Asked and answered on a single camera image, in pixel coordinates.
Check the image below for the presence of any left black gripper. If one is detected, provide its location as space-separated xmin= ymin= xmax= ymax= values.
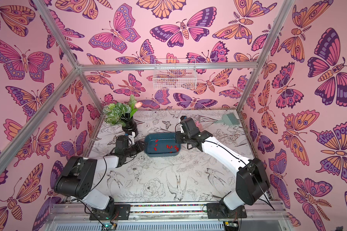
xmin=124 ymin=141 xmax=148 ymax=158

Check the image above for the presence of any teal plastic storage box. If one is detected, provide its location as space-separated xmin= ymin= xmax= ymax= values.
xmin=144 ymin=132 xmax=181 ymax=158

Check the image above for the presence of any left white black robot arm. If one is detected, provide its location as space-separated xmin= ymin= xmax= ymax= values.
xmin=54 ymin=141 xmax=145 ymax=210

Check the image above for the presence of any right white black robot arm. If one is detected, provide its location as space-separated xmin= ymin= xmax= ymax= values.
xmin=175 ymin=131 xmax=270 ymax=211

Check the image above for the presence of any pink spray bottle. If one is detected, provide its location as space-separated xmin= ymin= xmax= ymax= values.
xmin=195 ymin=121 xmax=203 ymax=131

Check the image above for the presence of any green plant in black vase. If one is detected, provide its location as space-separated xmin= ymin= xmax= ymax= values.
xmin=103 ymin=95 xmax=142 ymax=137

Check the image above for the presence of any green dustpan brush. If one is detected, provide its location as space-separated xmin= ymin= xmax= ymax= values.
xmin=214 ymin=113 xmax=240 ymax=126

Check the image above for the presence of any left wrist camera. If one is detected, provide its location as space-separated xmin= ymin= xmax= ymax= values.
xmin=115 ymin=135 xmax=130 ymax=152

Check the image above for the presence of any white wire basket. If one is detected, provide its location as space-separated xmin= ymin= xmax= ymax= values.
xmin=151 ymin=58 xmax=198 ymax=90

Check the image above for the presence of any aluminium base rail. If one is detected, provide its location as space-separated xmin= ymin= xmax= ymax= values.
xmin=43 ymin=201 xmax=294 ymax=231

